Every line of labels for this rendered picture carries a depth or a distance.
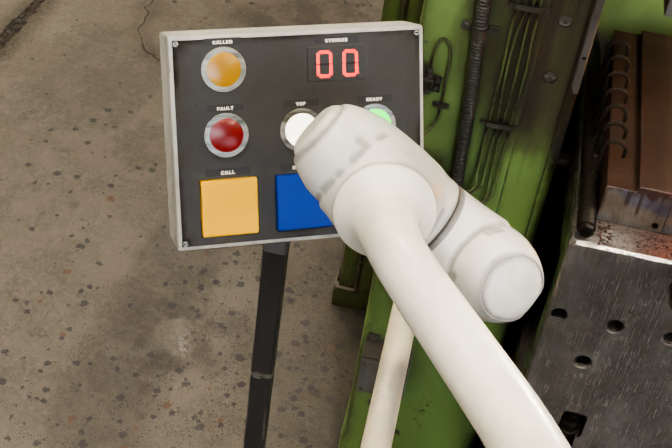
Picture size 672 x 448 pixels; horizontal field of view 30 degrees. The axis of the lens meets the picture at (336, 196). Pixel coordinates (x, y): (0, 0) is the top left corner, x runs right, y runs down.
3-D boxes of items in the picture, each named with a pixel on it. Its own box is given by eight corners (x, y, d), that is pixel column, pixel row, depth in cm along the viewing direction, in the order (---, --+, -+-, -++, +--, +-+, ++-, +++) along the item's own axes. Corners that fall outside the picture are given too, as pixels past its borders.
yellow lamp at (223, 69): (237, 93, 160) (239, 66, 157) (202, 86, 160) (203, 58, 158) (243, 79, 162) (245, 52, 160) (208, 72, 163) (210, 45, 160)
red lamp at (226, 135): (239, 159, 162) (242, 133, 159) (205, 151, 162) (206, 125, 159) (245, 144, 164) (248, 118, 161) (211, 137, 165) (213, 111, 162)
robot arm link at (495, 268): (520, 240, 141) (438, 170, 137) (582, 276, 126) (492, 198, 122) (460, 315, 141) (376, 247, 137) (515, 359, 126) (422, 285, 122)
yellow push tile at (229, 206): (259, 233, 165) (257, 177, 163) (203, 238, 163) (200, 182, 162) (257, 230, 167) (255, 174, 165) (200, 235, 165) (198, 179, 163)
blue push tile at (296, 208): (332, 226, 168) (331, 172, 166) (278, 231, 166) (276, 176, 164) (329, 223, 169) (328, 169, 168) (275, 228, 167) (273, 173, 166)
